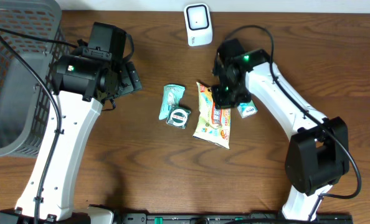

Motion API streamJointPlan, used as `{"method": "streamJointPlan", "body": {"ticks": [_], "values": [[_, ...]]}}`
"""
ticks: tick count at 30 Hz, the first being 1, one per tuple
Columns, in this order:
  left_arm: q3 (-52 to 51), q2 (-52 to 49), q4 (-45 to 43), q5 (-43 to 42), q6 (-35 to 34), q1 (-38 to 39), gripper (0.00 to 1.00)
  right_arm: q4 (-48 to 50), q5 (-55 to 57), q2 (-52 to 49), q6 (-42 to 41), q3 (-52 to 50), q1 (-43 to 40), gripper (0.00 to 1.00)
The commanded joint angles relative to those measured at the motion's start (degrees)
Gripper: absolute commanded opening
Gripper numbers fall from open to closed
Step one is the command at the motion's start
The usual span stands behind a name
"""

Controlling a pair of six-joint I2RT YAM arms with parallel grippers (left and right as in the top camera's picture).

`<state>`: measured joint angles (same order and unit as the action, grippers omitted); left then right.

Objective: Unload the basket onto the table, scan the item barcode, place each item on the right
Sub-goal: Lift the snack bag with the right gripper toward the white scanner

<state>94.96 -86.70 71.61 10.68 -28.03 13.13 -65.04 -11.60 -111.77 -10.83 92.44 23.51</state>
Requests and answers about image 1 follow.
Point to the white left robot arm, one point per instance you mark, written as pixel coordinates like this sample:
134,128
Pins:
81,87

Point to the small teal white packet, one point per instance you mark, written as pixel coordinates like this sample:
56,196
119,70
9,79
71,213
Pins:
247,109

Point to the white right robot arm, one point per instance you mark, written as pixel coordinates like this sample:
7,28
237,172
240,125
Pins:
317,155

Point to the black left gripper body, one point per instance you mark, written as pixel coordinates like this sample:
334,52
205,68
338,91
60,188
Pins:
130,80

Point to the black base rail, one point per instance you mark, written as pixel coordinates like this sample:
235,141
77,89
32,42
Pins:
142,218

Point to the grey plastic mesh basket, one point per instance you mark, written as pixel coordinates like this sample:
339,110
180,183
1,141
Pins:
28,27

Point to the white barcode scanner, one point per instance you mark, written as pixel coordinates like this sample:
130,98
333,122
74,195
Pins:
198,24

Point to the round dark green packet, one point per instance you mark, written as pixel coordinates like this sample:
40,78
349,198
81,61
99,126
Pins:
178,117

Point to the yellow snack bag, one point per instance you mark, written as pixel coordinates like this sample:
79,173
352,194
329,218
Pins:
213,124

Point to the mint green snack packet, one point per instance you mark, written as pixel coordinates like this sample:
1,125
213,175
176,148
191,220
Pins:
172,95

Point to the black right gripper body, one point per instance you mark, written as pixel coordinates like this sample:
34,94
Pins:
228,94

